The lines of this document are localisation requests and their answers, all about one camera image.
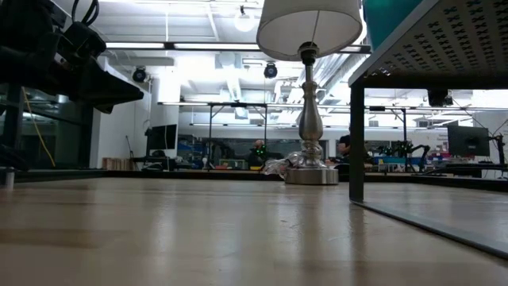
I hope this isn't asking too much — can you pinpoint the black left wrist camera cable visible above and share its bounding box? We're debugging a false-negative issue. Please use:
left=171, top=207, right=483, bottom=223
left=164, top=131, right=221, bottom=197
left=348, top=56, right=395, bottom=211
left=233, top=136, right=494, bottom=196
left=71, top=0, right=100, bottom=28

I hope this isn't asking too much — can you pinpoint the brown wooden crate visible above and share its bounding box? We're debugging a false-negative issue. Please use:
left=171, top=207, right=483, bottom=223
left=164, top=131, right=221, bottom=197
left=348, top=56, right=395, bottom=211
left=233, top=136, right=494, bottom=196
left=102, top=157, right=137, bottom=172

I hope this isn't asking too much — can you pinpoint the silver table lamp white shade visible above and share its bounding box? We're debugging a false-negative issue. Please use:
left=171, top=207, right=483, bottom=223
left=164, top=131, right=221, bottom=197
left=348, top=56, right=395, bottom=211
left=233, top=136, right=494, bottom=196
left=256, top=0, right=364, bottom=186

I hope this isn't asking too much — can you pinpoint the black monitor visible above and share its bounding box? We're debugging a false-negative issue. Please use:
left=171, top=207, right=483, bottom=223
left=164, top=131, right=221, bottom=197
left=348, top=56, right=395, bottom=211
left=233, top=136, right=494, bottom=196
left=447, top=125, right=491, bottom=157
left=145, top=123, right=179, bottom=151

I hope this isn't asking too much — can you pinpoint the dark metal rack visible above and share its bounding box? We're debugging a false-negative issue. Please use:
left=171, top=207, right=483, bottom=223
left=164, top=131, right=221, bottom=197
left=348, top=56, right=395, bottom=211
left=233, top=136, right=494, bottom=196
left=0, top=85, right=96, bottom=170

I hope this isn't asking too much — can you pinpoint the clear lamp power cord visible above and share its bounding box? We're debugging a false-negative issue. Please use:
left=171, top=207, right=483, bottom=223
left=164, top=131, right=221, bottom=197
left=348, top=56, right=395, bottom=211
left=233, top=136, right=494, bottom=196
left=262, top=150, right=314, bottom=176

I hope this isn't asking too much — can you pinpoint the person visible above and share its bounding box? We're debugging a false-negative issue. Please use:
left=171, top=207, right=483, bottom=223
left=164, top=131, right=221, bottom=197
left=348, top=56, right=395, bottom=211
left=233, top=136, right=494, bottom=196
left=246, top=139, right=271, bottom=168
left=337, top=126, right=352, bottom=160

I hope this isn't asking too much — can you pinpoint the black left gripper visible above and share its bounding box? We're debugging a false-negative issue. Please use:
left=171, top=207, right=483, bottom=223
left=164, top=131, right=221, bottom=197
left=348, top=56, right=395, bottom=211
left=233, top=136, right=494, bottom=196
left=26, top=34, right=145, bottom=115

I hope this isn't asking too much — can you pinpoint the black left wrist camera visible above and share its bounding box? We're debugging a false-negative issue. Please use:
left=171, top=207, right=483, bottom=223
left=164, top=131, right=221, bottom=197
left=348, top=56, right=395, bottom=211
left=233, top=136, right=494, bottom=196
left=59, top=21, right=108, bottom=61

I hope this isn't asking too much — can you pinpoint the dark green plastic tray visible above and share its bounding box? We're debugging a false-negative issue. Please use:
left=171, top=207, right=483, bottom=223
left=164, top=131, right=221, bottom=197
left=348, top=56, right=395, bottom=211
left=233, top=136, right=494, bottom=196
left=362, top=0, right=425, bottom=52

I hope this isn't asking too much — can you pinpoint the black frame stand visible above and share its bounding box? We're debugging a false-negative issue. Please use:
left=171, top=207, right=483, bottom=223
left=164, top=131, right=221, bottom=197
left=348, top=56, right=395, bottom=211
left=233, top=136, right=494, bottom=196
left=207, top=102, right=268, bottom=170

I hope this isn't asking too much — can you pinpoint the yellow hanging cable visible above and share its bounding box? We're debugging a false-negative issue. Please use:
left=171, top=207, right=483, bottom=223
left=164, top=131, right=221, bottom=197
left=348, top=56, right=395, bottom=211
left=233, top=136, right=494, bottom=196
left=21, top=87, right=57, bottom=168

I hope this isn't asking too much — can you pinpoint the grey perforated metal riser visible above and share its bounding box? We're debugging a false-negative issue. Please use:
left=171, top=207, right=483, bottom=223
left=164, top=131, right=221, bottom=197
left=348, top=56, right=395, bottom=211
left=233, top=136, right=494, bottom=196
left=348, top=0, right=508, bottom=260

